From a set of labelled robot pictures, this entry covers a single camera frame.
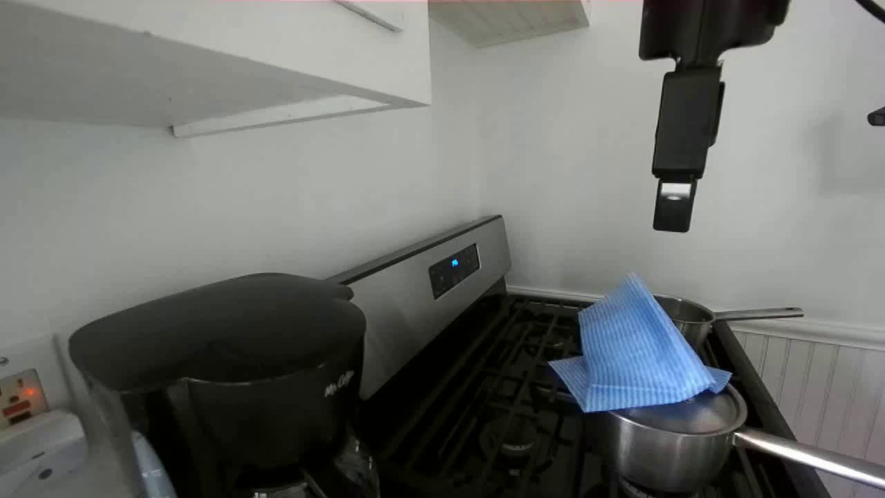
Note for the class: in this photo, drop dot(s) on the large steel pot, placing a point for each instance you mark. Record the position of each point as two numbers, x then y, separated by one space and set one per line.
712 415

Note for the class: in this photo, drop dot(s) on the white wall power outlet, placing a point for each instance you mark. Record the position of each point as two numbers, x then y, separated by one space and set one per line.
22 391

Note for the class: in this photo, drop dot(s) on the blue fabric cloth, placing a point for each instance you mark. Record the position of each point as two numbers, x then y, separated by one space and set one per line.
636 360

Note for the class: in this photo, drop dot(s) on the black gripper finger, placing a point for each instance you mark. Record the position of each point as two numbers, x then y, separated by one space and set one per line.
686 120

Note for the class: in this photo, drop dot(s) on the white countertop appliance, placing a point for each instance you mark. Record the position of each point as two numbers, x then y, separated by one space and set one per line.
36 458

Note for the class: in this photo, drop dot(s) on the black coffee maker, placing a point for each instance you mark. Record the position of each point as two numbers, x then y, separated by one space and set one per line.
238 369

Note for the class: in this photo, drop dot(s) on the white wall cabinet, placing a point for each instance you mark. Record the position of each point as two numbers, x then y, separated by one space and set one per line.
184 65

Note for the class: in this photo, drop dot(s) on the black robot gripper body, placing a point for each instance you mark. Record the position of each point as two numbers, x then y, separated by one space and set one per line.
710 29

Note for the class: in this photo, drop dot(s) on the small silver saucepan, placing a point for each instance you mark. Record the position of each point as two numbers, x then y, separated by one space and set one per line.
692 318

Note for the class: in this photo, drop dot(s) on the white range hood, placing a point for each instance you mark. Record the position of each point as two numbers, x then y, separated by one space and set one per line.
516 17

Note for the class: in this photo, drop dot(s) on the large silver pot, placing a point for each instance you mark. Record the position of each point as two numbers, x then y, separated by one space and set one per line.
665 458

